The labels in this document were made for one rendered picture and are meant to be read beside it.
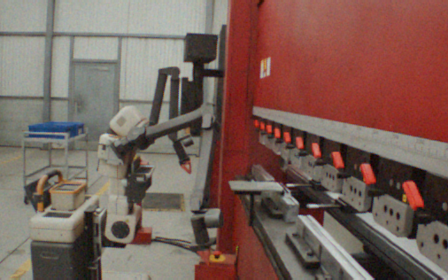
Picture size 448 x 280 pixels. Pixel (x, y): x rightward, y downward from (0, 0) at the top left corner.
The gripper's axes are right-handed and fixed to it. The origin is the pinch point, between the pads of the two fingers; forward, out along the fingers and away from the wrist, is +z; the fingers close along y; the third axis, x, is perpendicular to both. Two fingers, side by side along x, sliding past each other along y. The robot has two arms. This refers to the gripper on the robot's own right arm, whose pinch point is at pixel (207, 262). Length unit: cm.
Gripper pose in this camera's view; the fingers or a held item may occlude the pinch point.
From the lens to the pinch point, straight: 155.6
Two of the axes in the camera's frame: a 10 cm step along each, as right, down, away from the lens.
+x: 0.9, -0.9, 9.9
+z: 2.1, 9.8, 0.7
